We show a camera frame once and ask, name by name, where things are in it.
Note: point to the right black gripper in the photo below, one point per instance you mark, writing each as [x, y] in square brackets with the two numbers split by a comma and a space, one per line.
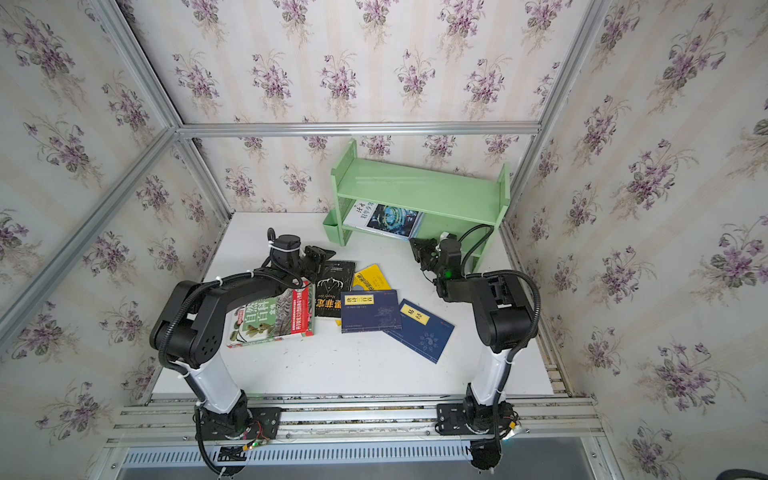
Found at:
[427, 254]

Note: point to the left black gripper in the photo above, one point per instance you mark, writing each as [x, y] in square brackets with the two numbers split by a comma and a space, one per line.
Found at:
[316, 254]

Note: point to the white blue swirl magazine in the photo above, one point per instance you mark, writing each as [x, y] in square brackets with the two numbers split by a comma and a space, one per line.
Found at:
[394, 222]

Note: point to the green red plant book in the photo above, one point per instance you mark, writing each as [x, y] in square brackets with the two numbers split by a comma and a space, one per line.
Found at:
[286, 316]

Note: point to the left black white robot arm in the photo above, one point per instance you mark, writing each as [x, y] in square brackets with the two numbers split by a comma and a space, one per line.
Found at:
[189, 332]

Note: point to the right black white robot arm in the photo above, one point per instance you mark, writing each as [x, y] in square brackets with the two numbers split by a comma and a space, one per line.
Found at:
[506, 305]

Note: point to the black book gold title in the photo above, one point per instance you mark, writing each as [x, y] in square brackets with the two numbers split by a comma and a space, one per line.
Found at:
[335, 278]

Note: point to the yellow cartoon book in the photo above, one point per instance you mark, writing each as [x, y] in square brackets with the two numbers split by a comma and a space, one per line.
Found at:
[370, 278]

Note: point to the green wooden bookshelf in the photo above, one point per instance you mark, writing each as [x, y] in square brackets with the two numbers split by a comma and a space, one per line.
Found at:
[449, 203]

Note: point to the dark blue hardcover book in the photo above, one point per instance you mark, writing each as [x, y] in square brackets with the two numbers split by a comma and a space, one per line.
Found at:
[368, 311]

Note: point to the blue thin booklet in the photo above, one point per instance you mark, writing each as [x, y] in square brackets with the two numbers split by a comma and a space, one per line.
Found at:
[421, 331]

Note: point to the aluminium frame horizontal bar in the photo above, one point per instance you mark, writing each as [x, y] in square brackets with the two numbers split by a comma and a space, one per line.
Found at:
[330, 129]

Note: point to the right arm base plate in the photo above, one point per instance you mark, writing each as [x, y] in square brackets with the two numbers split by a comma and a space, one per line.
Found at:
[452, 420]

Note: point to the aluminium mounting rail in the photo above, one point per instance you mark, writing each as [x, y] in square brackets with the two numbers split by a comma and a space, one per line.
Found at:
[169, 422]

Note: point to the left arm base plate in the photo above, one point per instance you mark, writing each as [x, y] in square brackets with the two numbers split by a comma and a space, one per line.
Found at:
[251, 424]

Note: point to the white slotted cable duct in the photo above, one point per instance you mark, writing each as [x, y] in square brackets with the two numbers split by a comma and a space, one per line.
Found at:
[300, 454]

